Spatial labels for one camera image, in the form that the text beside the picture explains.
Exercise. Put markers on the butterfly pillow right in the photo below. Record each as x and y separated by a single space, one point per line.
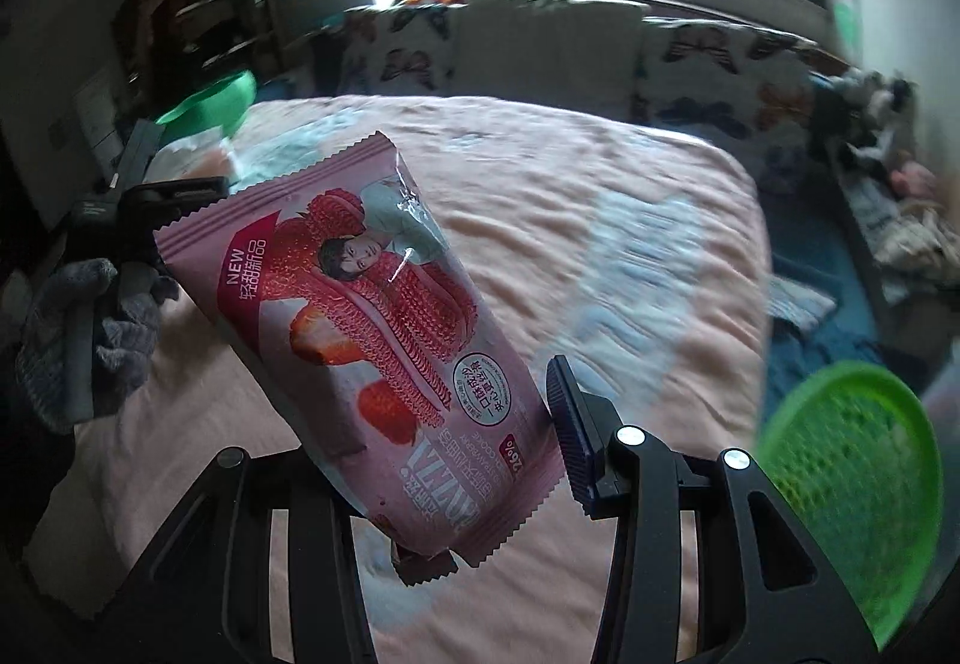
723 81

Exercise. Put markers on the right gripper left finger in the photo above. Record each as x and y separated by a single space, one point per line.
200 591

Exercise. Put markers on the dark shelf furniture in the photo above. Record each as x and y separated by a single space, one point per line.
115 60

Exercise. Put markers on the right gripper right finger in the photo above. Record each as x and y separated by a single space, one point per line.
765 590

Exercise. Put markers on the green plastic basket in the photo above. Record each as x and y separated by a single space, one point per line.
854 454

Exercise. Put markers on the grey gloved hand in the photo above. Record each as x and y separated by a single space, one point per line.
88 340

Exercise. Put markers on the white plain pillow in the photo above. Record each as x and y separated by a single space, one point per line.
572 54

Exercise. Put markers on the pink snack wrapper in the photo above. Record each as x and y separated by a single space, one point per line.
338 290

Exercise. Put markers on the stuffed toy pile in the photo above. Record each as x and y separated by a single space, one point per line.
865 125

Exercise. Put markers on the butterfly pillow left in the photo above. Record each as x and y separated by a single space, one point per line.
398 51

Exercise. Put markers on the butterfly pillow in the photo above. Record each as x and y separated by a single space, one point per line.
723 81
398 51

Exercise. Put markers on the green bin rim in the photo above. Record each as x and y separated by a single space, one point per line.
221 105

